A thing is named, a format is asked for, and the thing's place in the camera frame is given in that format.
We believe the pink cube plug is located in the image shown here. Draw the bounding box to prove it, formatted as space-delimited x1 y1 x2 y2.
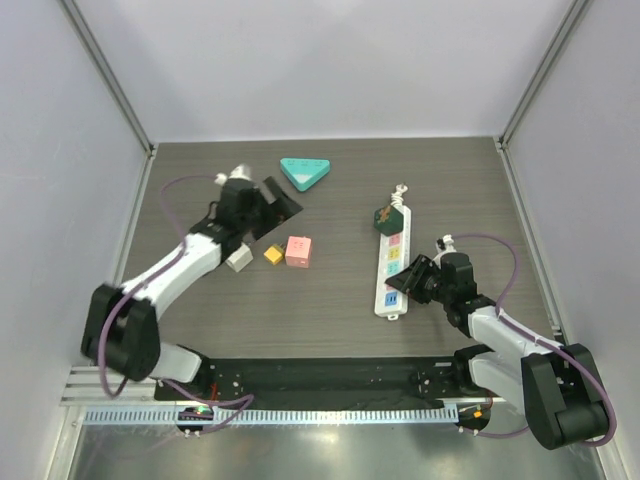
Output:
285 236 312 268

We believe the yellow cube plug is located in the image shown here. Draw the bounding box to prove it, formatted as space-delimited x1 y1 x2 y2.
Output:
264 244 285 265

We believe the aluminium frame post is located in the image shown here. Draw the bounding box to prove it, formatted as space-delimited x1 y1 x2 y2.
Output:
58 0 155 157
494 0 593 152

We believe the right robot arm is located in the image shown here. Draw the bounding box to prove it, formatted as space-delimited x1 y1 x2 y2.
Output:
386 252 616 450

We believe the dark green cube plug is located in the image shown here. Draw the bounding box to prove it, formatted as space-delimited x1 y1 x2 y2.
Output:
373 204 404 237

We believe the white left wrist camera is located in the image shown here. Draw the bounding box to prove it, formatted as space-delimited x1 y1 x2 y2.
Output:
214 164 255 190

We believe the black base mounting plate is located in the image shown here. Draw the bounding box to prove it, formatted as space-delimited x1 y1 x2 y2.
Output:
185 356 496 411

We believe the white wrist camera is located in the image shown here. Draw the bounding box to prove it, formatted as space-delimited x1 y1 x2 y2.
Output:
214 164 255 190
434 234 456 261

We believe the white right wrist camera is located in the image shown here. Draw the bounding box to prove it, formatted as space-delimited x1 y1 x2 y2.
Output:
434 234 456 261

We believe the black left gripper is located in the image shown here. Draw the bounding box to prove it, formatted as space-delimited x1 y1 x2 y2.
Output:
239 178 302 240

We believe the teal triangular socket adapter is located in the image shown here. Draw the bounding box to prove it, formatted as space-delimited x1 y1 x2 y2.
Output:
279 158 331 192

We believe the right aluminium frame post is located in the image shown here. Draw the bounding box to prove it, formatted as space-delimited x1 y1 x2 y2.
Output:
494 0 593 152

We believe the white power strip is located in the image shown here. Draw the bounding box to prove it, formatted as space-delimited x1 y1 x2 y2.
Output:
373 201 412 321

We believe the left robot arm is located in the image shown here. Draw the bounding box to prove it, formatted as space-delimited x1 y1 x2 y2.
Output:
80 174 303 400

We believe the left aluminium frame post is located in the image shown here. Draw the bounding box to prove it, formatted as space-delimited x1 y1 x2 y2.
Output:
58 0 155 157

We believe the white slotted cable duct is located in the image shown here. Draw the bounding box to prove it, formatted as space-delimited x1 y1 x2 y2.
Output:
83 404 459 426

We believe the white cube plug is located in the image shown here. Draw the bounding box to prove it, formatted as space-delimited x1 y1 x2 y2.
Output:
225 244 253 273

